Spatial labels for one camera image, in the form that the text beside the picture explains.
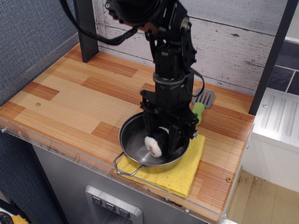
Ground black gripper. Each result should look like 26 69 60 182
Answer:
139 79 199 155

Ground plush sushi roll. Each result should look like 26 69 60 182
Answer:
144 126 169 158

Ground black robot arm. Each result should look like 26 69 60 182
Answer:
106 0 198 154

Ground stainless steel pot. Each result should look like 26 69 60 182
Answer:
114 112 190 176

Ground grey and green spatula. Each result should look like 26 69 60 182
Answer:
192 88 215 125

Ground yellow cloth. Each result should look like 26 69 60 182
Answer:
125 135 206 197

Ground silver dispenser panel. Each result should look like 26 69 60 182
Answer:
85 185 143 224

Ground white drainboard unit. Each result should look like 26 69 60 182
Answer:
241 88 299 191

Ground yellow object bottom left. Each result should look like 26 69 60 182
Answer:
0 211 29 224

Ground black cable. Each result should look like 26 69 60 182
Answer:
59 0 138 45

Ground black right post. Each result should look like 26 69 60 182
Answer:
249 0 299 115

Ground black post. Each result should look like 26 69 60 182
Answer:
249 0 299 115
72 0 100 63

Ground black left post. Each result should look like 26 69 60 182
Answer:
72 0 100 63

